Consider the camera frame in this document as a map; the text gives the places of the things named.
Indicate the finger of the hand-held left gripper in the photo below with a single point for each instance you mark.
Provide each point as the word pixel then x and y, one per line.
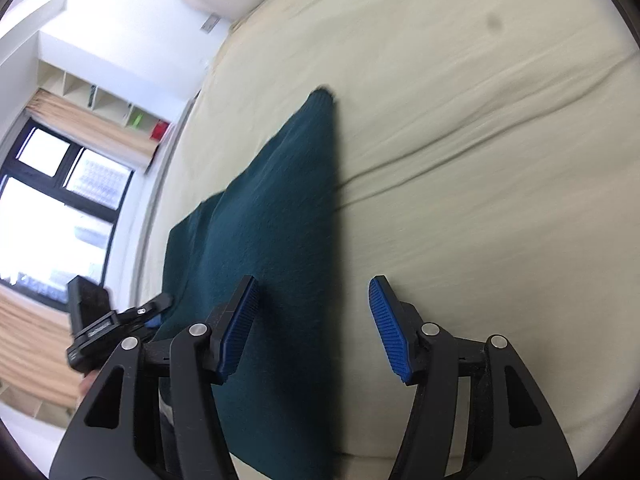
pixel 150 305

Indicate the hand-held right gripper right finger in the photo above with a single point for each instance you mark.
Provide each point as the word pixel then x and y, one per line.
pixel 387 330

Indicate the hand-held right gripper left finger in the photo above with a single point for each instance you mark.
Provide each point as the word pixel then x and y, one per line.
pixel 240 330

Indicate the dark green sweater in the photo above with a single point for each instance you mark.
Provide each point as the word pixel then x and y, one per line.
pixel 280 210

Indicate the black framed window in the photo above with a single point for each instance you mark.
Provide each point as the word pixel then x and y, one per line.
pixel 45 200

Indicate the red box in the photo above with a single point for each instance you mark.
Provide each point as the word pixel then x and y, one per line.
pixel 160 131

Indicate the beige curtain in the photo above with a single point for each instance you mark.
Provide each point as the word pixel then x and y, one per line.
pixel 100 130

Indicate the green plastic container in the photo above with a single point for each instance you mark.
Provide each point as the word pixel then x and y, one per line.
pixel 136 119

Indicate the bed with beige sheet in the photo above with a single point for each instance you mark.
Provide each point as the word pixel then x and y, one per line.
pixel 475 160

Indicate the white wall shelf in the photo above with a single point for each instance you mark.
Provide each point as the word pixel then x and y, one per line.
pixel 75 87

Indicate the wall switch panel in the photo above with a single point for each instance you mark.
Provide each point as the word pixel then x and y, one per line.
pixel 210 22

